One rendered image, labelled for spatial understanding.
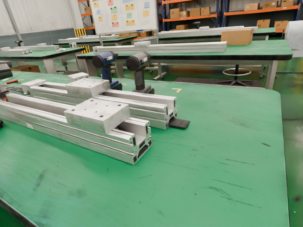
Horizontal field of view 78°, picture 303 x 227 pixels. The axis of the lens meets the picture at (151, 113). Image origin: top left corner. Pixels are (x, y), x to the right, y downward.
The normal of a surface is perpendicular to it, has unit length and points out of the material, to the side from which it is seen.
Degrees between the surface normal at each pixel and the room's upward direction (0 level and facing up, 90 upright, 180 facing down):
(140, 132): 90
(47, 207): 0
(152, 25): 90
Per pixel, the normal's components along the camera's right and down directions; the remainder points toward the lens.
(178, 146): -0.10, -0.89
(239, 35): -0.56, 0.37
